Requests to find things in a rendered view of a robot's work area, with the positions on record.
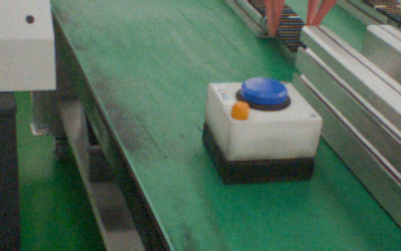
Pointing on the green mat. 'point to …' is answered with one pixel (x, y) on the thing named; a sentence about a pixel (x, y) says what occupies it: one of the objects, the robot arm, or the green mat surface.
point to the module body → (371, 113)
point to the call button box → (261, 136)
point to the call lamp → (240, 111)
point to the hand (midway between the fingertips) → (291, 29)
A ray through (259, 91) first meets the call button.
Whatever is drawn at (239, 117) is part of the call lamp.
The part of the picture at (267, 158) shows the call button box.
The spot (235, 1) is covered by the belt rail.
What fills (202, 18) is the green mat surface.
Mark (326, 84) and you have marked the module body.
